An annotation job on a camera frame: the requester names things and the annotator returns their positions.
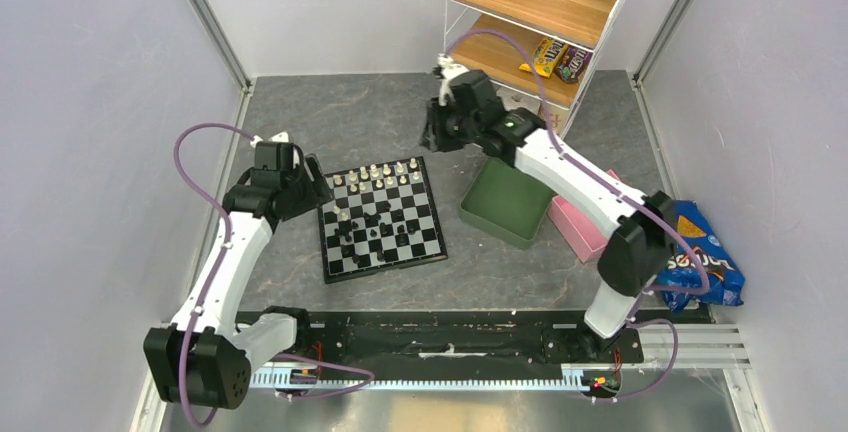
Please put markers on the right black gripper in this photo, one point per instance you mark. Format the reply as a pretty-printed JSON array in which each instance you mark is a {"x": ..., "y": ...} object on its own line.
[{"x": 434, "y": 138}]

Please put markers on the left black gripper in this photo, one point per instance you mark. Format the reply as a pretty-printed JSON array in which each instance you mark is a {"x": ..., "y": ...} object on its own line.
[{"x": 318, "y": 192}]

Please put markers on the black white chessboard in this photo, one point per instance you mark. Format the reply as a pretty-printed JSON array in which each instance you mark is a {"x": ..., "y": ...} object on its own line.
[{"x": 382, "y": 216}]

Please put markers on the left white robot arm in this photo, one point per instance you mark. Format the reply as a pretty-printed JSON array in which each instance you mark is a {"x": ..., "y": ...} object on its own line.
[{"x": 200, "y": 358}]

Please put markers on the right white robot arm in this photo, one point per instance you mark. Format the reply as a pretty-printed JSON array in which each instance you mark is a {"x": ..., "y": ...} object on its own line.
[{"x": 638, "y": 228}]

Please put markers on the green square tray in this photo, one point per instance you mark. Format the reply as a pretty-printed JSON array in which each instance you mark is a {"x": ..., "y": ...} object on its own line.
[{"x": 506, "y": 204}]

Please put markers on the yellow M&M candy bag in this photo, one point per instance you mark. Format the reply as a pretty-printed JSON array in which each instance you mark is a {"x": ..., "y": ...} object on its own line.
[{"x": 546, "y": 57}]

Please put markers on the brown M&M candy bag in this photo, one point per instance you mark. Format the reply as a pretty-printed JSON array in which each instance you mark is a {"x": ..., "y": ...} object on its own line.
[{"x": 573, "y": 64}]

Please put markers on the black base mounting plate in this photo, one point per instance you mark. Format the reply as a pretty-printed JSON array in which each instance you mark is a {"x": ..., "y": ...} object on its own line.
[{"x": 463, "y": 345}]

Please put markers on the pink square tray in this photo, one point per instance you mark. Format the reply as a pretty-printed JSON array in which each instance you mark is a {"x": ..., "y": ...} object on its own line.
[{"x": 578, "y": 230}]

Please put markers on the blue Doritos chip bag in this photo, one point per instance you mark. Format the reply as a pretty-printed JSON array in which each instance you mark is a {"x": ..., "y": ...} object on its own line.
[{"x": 726, "y": 281}]

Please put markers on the white wire wooden shelf unit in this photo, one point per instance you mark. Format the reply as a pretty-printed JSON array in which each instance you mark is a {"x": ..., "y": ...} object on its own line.
[{"x": 583, "y": 24}]

